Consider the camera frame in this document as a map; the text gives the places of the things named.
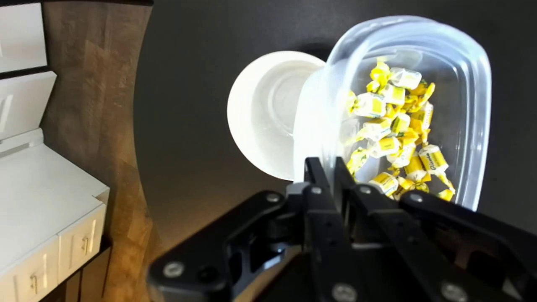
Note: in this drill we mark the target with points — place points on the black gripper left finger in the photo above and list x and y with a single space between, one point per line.
301 230

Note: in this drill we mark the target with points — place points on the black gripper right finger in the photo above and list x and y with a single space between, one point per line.
442 252

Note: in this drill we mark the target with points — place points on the clear plastic container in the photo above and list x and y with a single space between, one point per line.
442 54

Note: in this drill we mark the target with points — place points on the round black table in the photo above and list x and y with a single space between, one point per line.
194 50

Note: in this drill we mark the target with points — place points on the white kitchen cabinet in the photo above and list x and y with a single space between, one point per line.
51 210

